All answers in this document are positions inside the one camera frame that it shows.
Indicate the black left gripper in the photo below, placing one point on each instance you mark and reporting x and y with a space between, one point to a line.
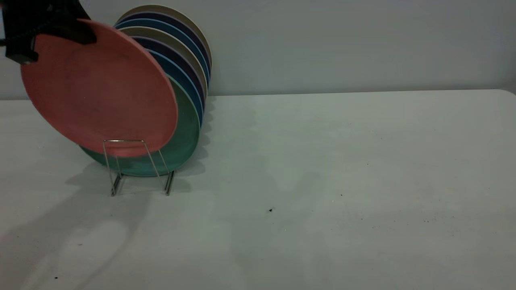
36 16

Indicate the pink plate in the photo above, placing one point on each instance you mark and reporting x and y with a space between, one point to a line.
100 92

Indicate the beige plate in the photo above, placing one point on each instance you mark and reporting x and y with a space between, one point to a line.
177 46
173 12

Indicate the blue plate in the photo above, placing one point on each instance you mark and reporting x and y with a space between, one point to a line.
177 34
185 84

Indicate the navy plate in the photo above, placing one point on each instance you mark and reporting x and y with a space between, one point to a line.
183 66
177 23

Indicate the green plate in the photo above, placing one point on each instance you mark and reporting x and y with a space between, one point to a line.
183 141

